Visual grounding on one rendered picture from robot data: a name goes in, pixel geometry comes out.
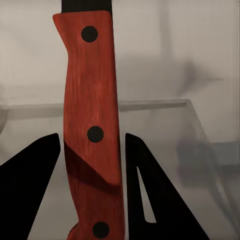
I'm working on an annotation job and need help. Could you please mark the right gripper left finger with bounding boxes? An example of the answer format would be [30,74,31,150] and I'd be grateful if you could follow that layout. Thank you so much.
[0,133,61,240]

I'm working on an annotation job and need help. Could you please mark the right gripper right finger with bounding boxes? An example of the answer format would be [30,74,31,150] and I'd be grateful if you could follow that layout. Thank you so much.
[125,133,210,240]

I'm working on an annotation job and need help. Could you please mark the parer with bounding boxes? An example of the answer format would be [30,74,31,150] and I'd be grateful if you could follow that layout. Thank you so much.
[52,0,126,240]

